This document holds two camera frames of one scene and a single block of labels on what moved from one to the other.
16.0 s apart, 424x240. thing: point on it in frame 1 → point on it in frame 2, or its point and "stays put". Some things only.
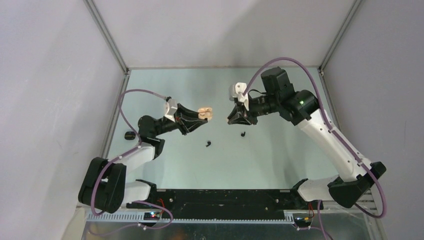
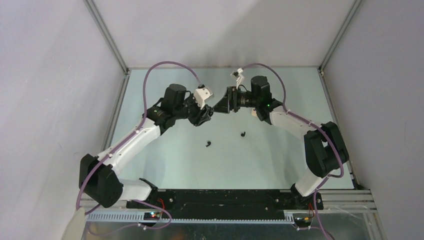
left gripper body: (179, 122) → (195, 115)
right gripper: (240, 115) → (229, 102)
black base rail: (227, 203) stays put
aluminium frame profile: (108, 35) stays put
